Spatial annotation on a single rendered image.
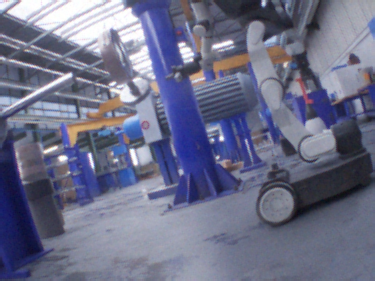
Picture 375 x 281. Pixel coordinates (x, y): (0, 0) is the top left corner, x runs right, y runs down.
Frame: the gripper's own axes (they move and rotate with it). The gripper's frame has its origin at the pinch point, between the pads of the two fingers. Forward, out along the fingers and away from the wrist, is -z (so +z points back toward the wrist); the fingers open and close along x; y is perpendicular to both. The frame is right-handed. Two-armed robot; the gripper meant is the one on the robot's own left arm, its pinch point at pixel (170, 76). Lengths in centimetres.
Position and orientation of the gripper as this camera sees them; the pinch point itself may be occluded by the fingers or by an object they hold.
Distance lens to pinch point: 218.8
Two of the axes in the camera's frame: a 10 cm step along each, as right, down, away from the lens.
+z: 9.2, -3.7, -1.0
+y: 2.1, 7.0, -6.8
